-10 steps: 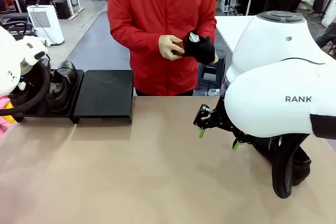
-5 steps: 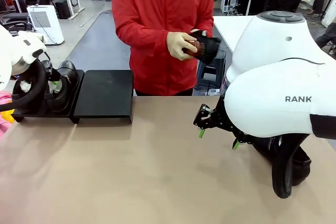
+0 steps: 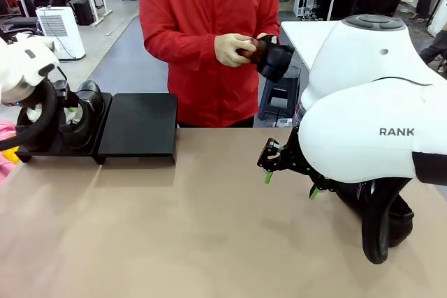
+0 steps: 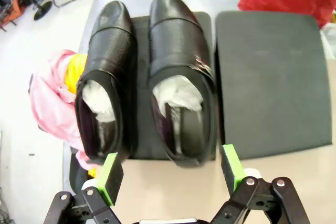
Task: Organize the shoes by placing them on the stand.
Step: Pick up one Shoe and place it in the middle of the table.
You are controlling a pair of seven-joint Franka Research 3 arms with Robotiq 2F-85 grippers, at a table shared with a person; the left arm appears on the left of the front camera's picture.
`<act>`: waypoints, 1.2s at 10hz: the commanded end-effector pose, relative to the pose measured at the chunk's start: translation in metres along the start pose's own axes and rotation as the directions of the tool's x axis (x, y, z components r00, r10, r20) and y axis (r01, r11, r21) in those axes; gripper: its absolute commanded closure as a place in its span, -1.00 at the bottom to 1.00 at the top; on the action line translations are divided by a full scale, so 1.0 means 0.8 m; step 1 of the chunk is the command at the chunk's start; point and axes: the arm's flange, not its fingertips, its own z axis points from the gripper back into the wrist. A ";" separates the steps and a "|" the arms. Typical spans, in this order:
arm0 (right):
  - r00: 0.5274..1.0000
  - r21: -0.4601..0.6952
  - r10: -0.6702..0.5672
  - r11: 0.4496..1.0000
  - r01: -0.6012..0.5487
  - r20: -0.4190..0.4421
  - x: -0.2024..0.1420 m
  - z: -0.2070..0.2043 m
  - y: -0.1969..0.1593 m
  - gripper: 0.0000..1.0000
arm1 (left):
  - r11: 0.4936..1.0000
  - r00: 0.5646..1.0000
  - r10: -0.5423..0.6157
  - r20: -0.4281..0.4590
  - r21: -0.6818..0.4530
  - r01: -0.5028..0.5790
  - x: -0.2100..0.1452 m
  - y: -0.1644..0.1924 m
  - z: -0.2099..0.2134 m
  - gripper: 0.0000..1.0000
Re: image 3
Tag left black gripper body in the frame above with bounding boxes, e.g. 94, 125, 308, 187
51, 79, 80, 111

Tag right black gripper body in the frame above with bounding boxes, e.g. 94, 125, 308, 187
279, 135, 324, 179

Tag white paper stuffing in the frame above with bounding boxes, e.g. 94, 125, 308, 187
71, 101, 91, 125
26, 105, 45, 125

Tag brown shoe brush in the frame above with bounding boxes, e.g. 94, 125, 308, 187
239, 39, 266, 65

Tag person's right forearm red sleeve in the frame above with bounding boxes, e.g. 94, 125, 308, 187
145, 31, 218, 68

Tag person's left forearm red sleeve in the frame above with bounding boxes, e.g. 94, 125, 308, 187
260, 15, 282, 47

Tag black shoe stand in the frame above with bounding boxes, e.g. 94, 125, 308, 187
96, 92, 179, 166
15, 92, 112, 165

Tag person's right hand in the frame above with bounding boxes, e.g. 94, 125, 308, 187
214, 33, 258, 68

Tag dark blue plastic stool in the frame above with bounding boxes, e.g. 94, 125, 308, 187
257, 66, 303, 121

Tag white air purifier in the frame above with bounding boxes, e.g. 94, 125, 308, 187
36, 6, 87, 61

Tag yellow object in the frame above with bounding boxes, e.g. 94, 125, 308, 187
0, 147, 20, 165

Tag black computer tower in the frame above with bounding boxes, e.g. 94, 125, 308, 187
73, 0, 95, 26

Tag pink cloth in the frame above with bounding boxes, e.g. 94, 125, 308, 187
0, 119, 18, 186

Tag white table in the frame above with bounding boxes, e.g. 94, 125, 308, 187
281, 20, 342, 72

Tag white computer case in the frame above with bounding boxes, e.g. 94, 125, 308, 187
293, 0, 316, 18

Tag person in red jacket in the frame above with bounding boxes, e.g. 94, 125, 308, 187
136, 0, 282, 128

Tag seated person grey trousers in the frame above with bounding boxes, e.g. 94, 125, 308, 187
418, 29, 447, 75

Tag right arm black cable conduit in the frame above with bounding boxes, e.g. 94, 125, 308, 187
361, 177, 413, 265

